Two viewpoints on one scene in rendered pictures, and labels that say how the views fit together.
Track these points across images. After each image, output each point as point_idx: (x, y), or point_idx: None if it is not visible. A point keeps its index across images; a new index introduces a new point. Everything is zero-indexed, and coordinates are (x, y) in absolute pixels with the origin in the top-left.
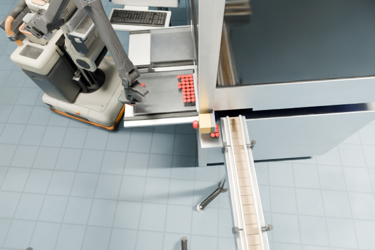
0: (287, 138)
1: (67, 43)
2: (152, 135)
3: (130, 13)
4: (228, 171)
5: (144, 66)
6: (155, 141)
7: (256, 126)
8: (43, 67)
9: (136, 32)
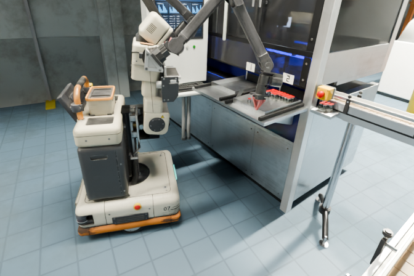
0: (342, 130)
1: (148, 98)
2: (220, 210)
3: None
4: (367, 112)
5: (233, 95)
6: (228, 213)
7: None
8: (120, 130)
9: (201, 85)
